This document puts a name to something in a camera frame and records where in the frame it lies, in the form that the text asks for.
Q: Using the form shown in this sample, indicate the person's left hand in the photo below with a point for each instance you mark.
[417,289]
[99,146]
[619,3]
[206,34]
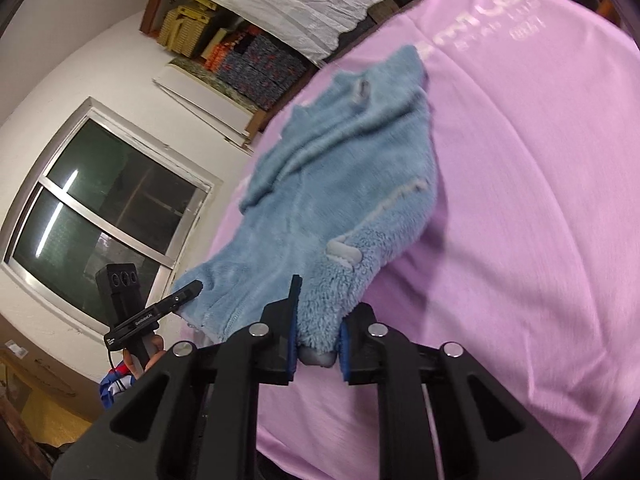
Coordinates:
[129,360]

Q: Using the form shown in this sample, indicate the orange patterned box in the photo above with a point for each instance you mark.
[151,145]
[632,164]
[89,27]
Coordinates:
[220,57]

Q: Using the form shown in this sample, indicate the brown wooden shelf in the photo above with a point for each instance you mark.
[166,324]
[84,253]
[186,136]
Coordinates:
[150,10]

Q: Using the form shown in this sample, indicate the stack of blue patterned boxes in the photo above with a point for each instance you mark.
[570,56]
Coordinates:
[265,67]

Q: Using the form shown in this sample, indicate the blue red white cloth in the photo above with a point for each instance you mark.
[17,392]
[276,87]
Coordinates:
[116,390]

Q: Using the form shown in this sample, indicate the white board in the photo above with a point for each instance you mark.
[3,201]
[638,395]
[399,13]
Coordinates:
[200,95]

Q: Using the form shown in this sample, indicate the aluminium frame window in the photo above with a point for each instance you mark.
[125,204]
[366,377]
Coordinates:
[100,200]

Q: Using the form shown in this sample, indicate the pink printed bedsheet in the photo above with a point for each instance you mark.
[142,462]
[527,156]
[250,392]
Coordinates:
[525,210]

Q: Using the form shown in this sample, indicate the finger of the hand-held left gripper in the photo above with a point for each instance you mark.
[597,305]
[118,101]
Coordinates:
[182,297]

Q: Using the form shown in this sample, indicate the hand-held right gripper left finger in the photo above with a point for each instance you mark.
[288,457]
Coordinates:
[292,332]

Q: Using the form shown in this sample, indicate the green patterned panel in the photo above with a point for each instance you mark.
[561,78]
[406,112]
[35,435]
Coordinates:
[200,71]

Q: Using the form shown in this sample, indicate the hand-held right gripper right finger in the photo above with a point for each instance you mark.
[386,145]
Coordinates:
[344,355]

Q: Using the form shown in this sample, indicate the blue fleece jacket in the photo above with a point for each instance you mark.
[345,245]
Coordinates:
[340,170]

